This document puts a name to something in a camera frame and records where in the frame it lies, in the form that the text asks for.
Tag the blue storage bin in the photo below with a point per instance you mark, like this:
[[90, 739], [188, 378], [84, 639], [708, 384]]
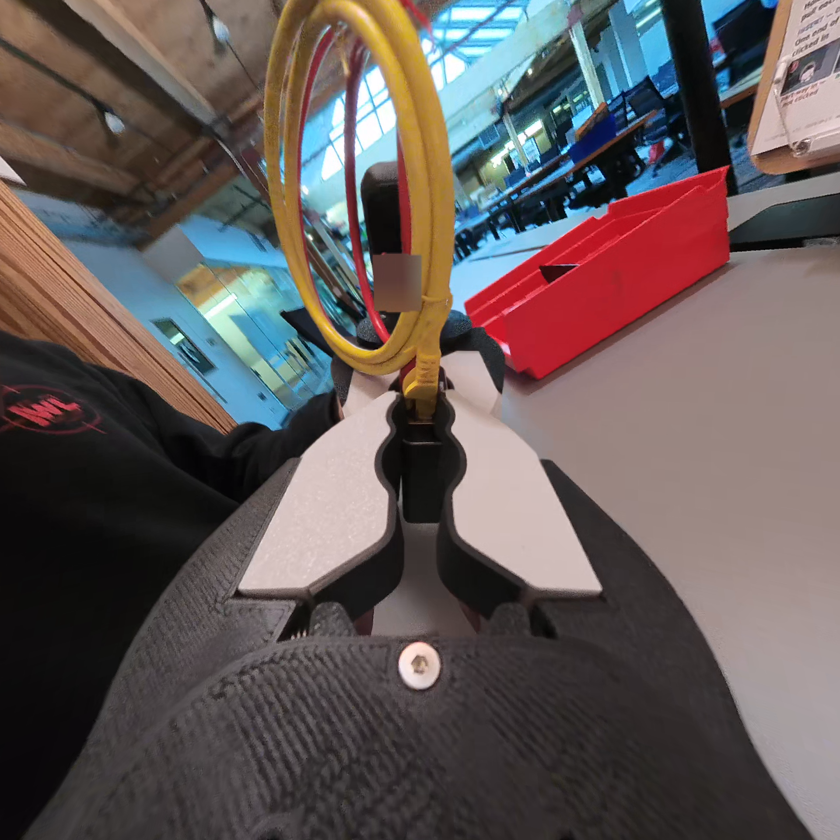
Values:
[[590, 141]]

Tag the person's black sweatshirt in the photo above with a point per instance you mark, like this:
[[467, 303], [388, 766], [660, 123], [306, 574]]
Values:
[[65, 590]]

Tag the white desk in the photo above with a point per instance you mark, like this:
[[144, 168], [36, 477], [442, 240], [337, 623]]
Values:
[[505, 253]]

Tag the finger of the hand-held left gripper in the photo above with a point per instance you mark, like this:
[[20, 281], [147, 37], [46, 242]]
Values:
[[367, 394], [472, 380]]

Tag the printed instruction sheet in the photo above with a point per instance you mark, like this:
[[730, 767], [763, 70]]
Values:
[[807, 79]]

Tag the black bin divider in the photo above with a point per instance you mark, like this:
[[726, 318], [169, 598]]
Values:
[[558, 272]]

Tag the red plastic bin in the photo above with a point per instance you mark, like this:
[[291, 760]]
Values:
[[623, 282]]

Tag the black pole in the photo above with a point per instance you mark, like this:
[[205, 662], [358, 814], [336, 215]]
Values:
[[695, 85]]

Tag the black port adapter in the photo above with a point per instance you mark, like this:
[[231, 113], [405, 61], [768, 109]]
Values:
[[426, 479]]

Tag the wood-top office desk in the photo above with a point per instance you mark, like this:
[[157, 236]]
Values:
[[610, 141]]

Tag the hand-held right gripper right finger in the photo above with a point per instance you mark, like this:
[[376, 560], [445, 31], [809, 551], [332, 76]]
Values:
[[518, 518]]

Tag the black office chair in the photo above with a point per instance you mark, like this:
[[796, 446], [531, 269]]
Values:
[[305, 331]]

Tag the black flat pad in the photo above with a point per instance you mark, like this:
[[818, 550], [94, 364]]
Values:
[[787, 220]]

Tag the person's left forearm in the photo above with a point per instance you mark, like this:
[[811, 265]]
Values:
[[282, 439]]

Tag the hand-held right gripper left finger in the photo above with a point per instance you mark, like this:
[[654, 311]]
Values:
[[315, 518]]

